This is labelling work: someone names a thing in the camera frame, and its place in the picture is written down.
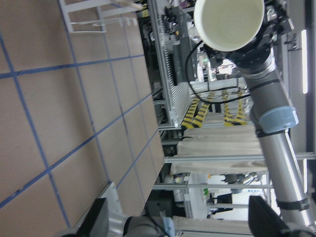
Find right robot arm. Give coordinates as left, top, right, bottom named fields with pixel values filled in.
left=194, top=0, right=316, bottom=237

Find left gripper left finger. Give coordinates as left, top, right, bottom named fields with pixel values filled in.
left=75, top=198, right=109, bottom=237

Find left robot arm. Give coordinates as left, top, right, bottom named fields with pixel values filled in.
left=56, top=197, right=291, bottom=237

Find cream white cup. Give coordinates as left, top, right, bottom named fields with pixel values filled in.
left=194, top=0, right=265, bottom=52

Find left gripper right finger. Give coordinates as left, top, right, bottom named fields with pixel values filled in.
left=248, top=196, right=289, bottom=237

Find white dish rack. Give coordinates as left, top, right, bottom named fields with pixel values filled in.
left=59, top=0, right=143, bottom=34

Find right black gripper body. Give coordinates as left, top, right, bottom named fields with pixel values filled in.
left=204, top=0, right=294, bottom=72

